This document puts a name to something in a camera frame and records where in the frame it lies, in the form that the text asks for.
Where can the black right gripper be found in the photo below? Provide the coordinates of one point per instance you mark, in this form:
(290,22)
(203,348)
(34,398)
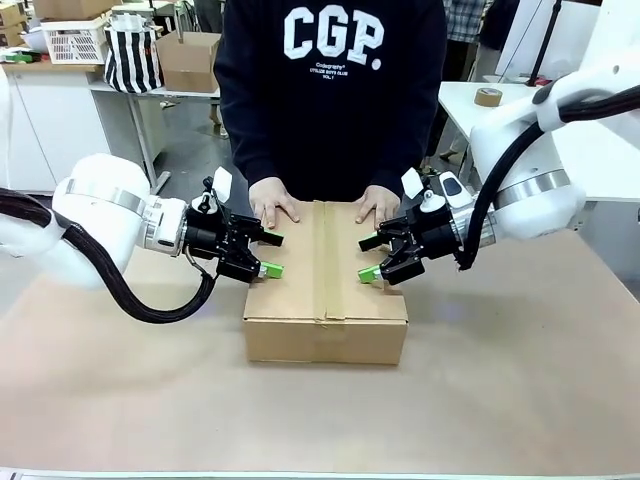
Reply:
(435,235)

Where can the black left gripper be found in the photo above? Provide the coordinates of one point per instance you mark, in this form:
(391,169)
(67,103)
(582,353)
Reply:
(210,240)

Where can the brown cardboard shipping box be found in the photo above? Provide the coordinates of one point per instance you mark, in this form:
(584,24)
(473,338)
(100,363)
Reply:
(325,340)

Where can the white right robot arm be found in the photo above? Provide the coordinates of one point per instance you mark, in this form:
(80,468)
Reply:
(530,150)

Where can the person's right forearm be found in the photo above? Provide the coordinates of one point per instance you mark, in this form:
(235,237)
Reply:
(262,167)

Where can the person's left forearm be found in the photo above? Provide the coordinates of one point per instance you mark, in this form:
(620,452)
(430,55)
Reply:
(386,175)

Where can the small background cardboard box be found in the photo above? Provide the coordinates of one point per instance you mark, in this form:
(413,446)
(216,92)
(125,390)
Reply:
(190,62)

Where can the large brown cardboard box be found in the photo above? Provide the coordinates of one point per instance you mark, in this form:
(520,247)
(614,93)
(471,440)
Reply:
(70,8)

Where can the stacked brown cardboard box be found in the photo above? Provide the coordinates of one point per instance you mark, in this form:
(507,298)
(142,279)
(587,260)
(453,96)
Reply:
(12,25)

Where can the person's left hand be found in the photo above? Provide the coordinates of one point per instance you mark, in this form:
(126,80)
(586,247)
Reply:
(380,202)

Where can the person's right hand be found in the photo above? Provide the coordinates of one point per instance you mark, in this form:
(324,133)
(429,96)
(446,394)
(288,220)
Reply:
(272,200)

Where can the brown packing tape strip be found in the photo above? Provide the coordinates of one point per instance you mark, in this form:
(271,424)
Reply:
(326,260)

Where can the white background desk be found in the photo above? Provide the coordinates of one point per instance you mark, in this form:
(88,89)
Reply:
(145,145)

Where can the white side table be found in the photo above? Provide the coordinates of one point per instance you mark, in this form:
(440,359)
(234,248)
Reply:
(460,107)

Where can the person in dark sweatshirt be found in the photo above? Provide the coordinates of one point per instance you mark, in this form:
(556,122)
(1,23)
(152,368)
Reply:
(330,100)

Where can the brown packing tape roll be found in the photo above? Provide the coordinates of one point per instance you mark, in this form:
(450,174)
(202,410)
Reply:
(488,96)

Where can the black white striped bag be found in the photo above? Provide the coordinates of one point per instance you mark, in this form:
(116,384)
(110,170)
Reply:
(132,62)

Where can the white storage cabinet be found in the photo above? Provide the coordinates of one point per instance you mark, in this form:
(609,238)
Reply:
(50,130)

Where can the person in plaid shirt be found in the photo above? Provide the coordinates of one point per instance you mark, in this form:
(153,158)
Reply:
(467,20)

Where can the black tripod pole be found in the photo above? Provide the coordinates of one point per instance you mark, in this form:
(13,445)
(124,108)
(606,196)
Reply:
(544,40)

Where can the white plastic basket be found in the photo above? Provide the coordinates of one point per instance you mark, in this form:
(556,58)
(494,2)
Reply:
(75,46)

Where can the green tape dispenser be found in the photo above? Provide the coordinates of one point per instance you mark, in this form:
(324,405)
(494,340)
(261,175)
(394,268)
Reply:
(19,56)

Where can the white bowl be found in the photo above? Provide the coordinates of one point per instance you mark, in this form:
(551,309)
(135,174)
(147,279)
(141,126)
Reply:
(32,40)

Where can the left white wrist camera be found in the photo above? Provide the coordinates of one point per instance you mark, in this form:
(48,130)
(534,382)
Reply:
(222,181)

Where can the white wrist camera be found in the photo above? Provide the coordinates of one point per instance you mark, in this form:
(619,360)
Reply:
(222,181)
(452,187)

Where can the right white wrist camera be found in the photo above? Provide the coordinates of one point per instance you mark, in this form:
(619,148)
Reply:
(452,187)

